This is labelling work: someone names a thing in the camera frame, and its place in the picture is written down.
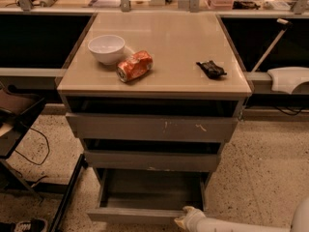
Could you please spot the black white sneaker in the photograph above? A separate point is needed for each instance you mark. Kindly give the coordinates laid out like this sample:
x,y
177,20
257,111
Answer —
x,y
33,225

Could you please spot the white rod with cap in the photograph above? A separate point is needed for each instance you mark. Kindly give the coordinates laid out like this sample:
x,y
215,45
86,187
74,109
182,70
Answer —
x,y
286,24

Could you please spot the grey top drawer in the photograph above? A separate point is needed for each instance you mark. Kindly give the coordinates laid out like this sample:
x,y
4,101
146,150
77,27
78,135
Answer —
x,y
152,128

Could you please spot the grey drawer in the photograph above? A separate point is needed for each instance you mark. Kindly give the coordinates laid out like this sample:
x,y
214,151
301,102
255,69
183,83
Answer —
x,y
152,161
152,128
151,197

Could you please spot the grey bottom drawer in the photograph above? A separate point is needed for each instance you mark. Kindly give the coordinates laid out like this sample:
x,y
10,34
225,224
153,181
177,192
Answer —
x,y
151,197

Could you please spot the black crumpled wrapper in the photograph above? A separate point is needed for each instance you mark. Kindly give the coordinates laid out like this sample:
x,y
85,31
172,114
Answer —
x,y
211,70

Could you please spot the dark cart on left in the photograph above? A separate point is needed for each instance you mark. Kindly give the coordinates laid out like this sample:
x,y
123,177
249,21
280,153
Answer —
x,y
18,114

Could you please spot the white bowl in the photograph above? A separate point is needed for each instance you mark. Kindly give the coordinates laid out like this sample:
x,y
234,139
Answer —
x,y
107,49

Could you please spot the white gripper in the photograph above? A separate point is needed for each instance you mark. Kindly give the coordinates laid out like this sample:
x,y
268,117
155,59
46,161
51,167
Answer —
x,y
195,218

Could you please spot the grey drawer cabinet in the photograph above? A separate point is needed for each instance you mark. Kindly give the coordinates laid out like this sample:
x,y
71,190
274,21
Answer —
x,y
175,86

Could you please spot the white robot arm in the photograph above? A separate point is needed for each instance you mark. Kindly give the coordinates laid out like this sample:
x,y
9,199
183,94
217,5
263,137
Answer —
x,y
300,223

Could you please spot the crushed orange soda can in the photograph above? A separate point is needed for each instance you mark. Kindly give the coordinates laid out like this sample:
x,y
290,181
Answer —
x,y
134,66

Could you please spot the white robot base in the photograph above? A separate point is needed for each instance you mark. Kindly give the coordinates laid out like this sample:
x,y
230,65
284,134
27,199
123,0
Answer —
x,y
287,79

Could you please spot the grey middle drawer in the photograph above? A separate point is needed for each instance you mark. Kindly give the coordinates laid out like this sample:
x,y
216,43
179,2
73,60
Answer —
x,y
152,161

